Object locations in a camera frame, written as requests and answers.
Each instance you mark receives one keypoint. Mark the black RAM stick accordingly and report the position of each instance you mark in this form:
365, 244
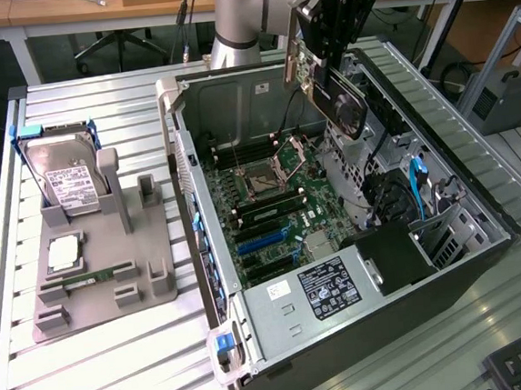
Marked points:
273, 213

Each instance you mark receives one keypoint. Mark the silver hard disk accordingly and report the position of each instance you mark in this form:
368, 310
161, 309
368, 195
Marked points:
67, 175

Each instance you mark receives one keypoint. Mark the silver disk bay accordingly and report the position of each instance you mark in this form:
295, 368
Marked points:
358, 168

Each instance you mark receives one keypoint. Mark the brown cabinet panel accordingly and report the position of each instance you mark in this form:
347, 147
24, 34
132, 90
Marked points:
474, 35

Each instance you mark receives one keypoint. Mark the grey parts rack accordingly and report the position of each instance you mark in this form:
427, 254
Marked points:
101, 254

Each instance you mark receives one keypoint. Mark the green RAM stick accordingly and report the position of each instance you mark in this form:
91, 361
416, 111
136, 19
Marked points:
90, 278

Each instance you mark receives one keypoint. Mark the grey computer tower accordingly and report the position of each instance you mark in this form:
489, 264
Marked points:
513, 104

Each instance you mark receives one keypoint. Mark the silver socket cover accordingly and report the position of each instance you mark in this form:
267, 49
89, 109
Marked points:
291, 156

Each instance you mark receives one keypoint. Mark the blue slot clip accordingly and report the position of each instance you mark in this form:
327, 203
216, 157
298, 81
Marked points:
195, 221
216, 276
222, 293
206, 243
211, 259

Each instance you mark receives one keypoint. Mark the thin metal locking lever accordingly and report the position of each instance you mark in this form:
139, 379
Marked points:
235, 154

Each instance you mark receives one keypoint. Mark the black RAM slot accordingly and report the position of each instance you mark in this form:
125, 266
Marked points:
243, 149
265, 202
248, 158

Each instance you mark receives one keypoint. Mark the CPU socket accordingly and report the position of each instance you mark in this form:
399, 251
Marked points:
259, 182

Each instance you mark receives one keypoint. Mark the black fan shroud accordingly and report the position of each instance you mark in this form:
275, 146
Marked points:
384, 257

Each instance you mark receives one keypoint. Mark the silver CPU chip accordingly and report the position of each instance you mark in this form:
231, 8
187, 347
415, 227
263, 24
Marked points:
65, 253

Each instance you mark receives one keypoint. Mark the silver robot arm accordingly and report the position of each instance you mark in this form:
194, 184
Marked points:
236, 23

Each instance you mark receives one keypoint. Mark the aluminium profile frame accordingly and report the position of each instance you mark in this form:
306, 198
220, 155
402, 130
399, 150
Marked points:
498, 48

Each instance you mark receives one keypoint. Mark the silver chipset heatsink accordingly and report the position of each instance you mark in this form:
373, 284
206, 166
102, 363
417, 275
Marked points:
320, 245

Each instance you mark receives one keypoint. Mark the blue case latch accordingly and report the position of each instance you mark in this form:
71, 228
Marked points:
223, 344

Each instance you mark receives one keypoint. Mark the silver power supply unit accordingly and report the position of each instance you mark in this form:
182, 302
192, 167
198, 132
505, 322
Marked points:
272, 326

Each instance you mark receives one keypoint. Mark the green motherboard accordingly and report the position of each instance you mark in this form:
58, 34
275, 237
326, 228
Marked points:
320, 199

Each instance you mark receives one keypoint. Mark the short black expansion slot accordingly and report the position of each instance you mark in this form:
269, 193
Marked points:
250, 261

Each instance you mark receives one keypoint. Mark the black office chair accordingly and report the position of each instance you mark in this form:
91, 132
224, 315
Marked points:
121, 43

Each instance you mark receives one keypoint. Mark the black tripod pole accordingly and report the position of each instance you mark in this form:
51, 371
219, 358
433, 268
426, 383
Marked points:
453, 10

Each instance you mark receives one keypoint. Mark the blue disk caddy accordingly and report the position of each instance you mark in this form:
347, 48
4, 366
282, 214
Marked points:
31, 131

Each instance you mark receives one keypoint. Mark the graphics card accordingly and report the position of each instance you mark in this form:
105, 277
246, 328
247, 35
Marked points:
344, 105

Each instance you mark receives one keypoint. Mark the black open PC case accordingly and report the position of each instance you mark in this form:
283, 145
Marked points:
413, 327

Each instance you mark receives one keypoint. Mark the blue expansion slot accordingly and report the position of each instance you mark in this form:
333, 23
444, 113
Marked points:
262, 242

